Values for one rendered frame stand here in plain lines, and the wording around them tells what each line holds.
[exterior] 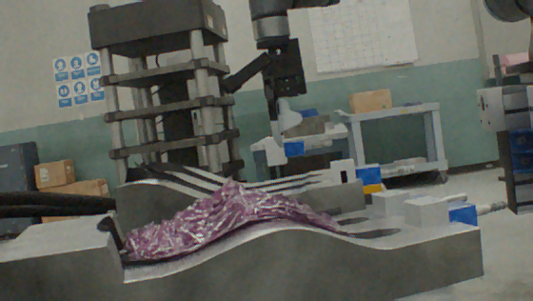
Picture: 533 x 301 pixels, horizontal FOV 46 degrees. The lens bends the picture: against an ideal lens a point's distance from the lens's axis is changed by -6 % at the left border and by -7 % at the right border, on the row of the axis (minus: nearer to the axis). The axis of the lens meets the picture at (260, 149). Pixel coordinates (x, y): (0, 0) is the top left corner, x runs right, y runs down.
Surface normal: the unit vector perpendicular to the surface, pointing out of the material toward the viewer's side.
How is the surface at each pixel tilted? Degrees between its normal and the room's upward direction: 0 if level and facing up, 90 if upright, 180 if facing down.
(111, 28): 90
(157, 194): 90
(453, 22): 90
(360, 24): 90
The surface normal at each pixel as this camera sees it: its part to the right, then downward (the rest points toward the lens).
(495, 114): -0.17, 0.07
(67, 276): 0.19, 0.02
